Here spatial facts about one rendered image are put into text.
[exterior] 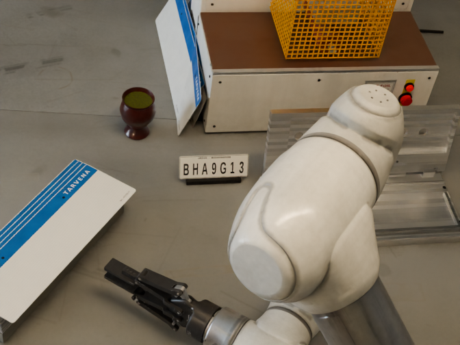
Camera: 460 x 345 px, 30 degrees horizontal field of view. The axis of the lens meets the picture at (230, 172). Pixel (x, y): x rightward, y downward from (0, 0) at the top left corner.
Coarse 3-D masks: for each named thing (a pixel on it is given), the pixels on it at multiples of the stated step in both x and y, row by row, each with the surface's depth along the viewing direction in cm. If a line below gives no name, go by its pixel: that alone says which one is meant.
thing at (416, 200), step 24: (432, 168) 204; (384, 192) 199; (408, 192) 200; (432, 192) 201; (384, 216) 194; (408, 216) 195; (432, 216) 196; (384, 240) 189; (408, 240) 190; (432, 240) 192; (456, 240) 193
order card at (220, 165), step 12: (192, 156) 194; (204, 156) 195; (216, 156) 195; (228, 156) 196; (240, 156) 196; (180, 168) 195; (192, 168) 195; (204, 168) 196; (216, 168) 196; (228, 168) 197; (240, 168) 198
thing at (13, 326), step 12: (108, 228) 185; (96, 240) 182; (84, 252) 179; (72, 264) 176; (60, 276) 173; (48, 288) 171; (36, 300) 168; (24, 312) 166; (0, 324) 160; (12, 324) 163; (0, 336) 162
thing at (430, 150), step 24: (288, 120) 186; (312, 120) 189; (408, 120) 194; (432, 120) 195; (456, 120) 195; (288, 144) 192; (408, 144) 198; (432, 144) 199; (264, 168) 193; (408, 168) 201
